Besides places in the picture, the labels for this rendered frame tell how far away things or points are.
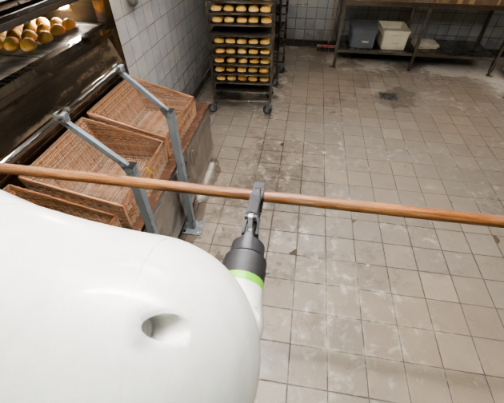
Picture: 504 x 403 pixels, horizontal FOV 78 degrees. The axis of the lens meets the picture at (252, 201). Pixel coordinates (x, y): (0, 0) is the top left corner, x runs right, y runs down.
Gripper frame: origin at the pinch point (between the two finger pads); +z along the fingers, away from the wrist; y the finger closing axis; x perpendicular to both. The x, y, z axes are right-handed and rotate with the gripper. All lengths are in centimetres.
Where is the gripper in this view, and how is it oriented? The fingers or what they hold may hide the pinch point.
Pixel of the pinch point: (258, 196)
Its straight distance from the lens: 81.5
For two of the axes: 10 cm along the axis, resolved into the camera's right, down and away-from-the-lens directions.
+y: 0.0, 7.2, 6.9
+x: 9.9, 1.0, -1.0
